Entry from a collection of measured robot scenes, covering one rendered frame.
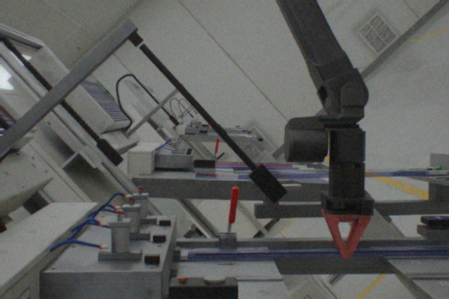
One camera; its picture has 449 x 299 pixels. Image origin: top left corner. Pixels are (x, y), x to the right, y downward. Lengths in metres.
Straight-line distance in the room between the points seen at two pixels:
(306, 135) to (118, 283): 0.39
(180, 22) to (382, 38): 2.91
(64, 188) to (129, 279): 1.18
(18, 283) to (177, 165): 1.52
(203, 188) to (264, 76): 6.74
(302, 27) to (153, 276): 0.49
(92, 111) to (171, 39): 6.62
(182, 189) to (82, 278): 1.13
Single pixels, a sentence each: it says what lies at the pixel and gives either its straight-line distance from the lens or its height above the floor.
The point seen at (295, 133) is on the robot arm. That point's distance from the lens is 0.90.
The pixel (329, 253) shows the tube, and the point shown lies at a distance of 0.96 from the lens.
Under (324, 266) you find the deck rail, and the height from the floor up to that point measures 0.88.
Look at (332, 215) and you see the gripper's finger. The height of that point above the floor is 0.96.
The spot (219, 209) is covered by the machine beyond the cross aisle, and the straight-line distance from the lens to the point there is 5.39.
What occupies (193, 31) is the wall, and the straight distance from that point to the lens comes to 8.48.
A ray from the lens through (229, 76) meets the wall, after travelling 8.43.
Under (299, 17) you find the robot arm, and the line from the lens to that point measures 0.96.
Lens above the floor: 1.22
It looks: 4 degrees down
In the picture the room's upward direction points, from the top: 43 degrees counter-clockwise
